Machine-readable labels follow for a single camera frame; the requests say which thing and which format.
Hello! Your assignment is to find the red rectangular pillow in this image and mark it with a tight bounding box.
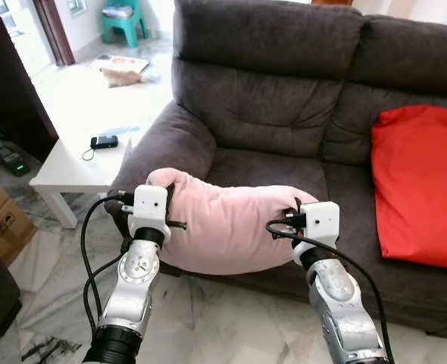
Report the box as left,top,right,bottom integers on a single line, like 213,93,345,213
370,105,447,271

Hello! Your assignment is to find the beige furry cat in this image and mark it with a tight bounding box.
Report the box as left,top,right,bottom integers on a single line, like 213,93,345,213
98,67,150,89

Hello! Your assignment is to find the flat white printed book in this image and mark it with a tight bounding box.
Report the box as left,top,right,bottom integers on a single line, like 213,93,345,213
93,55,150,74

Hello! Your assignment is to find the brown cardboard box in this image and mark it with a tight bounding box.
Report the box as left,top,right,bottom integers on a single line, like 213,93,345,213
0,167,36,268

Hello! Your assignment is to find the grey folded bundle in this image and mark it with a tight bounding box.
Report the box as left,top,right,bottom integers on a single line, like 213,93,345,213
102,5,137,20

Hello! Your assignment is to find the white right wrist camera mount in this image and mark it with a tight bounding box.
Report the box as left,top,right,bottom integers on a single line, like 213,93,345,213
293,201,341,247

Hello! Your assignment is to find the black handheld device with strap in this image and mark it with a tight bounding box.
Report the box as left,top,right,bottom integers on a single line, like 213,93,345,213
82,135,120,162

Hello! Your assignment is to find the brown door frame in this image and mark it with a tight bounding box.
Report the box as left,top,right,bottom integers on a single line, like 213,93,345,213
33,0,77,67

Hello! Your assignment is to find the white low table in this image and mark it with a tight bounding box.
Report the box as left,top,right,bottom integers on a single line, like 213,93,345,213
30,136,133,230

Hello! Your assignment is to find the pink plush cat-face pillow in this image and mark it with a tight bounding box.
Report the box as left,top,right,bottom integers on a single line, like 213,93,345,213
146,168,320,276

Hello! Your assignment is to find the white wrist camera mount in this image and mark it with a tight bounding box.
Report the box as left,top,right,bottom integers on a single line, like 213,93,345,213
127,184,170,242
293,201,341,247

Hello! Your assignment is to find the teal plastic chair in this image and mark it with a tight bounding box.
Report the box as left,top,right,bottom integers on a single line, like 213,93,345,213
101,0,148,49

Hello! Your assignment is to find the dark wooden cabinet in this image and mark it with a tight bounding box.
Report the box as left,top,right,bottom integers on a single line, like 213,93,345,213
0,0,59,162

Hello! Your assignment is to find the black power adapter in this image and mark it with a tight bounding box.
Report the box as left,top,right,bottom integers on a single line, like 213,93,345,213
0,144,31,177

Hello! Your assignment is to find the dark grey fabric sofa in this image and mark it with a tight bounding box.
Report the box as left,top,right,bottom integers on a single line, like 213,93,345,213
111,0,447,340

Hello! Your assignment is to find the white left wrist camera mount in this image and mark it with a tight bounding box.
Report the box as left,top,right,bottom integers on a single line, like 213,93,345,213
127,184,170,242

